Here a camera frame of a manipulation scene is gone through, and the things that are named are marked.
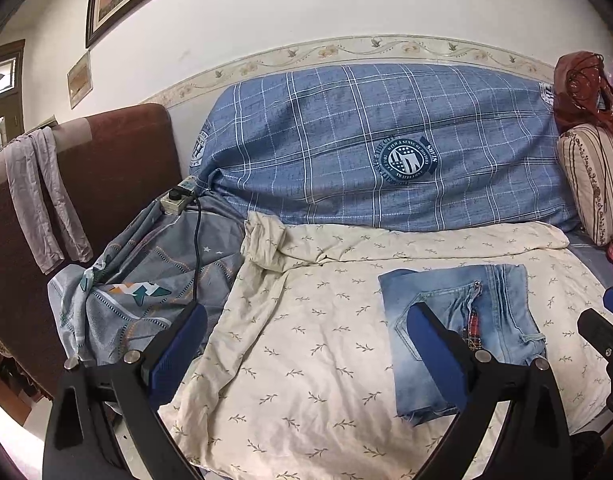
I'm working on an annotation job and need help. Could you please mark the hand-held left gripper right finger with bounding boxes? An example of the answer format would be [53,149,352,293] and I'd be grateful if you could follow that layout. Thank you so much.
[406,302,572,480]

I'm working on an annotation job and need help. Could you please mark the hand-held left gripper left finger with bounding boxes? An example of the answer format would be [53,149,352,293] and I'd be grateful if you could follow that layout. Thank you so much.
[41,303,208,480]

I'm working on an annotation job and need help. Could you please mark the blue denim pants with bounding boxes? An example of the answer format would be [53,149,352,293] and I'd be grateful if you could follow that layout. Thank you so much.
[379,264,547,428]

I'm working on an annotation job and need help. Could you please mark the blue striped bedsheet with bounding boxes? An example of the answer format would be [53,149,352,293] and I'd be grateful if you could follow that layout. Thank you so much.
[566,230,613,293]

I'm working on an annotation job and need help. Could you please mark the grey patterned sheet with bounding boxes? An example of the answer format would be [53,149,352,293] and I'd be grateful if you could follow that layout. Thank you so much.
[47,192,247,388]

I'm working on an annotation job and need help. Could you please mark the beige striped pillow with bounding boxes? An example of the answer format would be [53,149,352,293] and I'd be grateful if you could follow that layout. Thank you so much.
[557,122,613,247]

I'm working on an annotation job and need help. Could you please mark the cream leaf-print blanket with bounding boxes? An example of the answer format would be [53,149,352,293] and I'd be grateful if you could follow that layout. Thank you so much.
[159,211,613,480]

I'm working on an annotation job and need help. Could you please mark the white power strip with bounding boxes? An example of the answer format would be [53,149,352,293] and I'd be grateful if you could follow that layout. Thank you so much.
[160,176,200,216]

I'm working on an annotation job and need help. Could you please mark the brown headboard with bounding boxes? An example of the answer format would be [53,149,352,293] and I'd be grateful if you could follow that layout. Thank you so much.
[0,103,183,401]

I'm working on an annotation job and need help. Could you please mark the brown-red plastic bag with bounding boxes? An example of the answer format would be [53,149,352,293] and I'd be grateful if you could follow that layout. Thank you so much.
[553,51,613,136]

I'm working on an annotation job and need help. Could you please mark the grey hanging cloth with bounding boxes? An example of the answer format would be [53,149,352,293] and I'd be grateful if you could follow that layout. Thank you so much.
[5,126,94,276]

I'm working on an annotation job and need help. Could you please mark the blue plaid duvet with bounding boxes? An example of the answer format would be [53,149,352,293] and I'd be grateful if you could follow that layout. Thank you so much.
[189,63,579,233]

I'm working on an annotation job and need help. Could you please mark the small framed picture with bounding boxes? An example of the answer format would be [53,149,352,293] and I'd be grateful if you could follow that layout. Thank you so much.
[67,50,93,110]

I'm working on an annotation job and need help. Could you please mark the wooden framed window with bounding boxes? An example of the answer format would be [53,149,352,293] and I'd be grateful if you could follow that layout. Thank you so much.
[0,40,26,161]

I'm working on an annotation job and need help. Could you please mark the black power cable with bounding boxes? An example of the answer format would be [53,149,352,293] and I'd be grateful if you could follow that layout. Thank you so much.
[192,191,206,311]

